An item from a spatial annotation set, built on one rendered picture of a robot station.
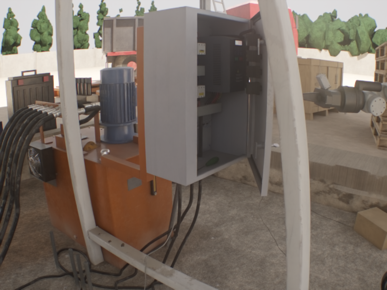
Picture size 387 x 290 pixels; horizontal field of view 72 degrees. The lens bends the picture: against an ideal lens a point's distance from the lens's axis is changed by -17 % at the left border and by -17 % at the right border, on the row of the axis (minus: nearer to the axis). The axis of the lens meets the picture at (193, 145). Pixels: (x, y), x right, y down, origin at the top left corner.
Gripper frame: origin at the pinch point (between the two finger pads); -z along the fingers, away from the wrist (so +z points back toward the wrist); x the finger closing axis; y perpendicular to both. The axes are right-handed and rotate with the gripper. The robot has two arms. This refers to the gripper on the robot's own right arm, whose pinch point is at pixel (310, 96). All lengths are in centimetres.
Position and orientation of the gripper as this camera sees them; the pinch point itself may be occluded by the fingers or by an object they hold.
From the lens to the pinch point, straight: 101.1
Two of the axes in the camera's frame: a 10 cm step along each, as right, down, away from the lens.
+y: 0.0, 9.6, 2.7
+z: 10.0, 0.1, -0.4
